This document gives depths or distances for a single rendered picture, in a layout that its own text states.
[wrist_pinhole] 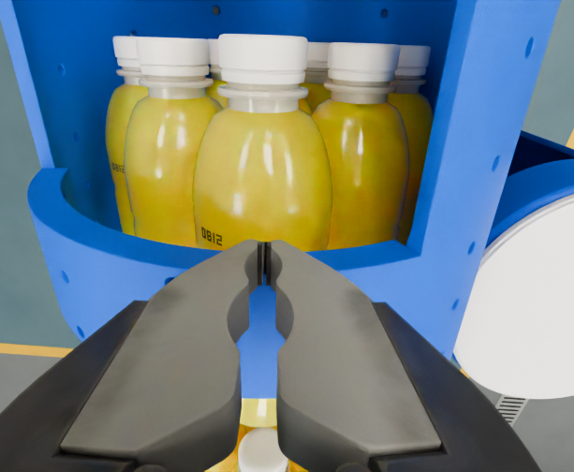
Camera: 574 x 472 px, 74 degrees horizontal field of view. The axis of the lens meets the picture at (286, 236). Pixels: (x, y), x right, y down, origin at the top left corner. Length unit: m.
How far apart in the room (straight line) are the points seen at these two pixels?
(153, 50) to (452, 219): 0.17
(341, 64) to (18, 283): 1.82
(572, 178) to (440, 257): 0.30
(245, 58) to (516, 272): 0.35
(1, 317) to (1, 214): 0.52
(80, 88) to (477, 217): 0.26
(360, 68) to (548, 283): 0.32
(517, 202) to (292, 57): 0.32
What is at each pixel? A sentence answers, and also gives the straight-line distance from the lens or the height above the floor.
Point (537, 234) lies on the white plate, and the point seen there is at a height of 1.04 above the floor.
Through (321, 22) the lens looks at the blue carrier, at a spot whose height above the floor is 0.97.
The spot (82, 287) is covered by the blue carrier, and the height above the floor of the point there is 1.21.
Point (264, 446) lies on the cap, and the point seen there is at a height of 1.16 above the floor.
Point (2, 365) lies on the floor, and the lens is 2.33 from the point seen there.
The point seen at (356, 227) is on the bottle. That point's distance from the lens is 0.22.
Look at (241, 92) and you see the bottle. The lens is 0.17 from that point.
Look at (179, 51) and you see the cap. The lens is 0.22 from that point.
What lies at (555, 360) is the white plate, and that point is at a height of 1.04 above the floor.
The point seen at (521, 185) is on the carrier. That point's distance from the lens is 0.46.
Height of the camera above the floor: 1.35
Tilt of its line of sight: 63 degrees down
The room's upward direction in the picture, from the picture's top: 176 degrees clockwise
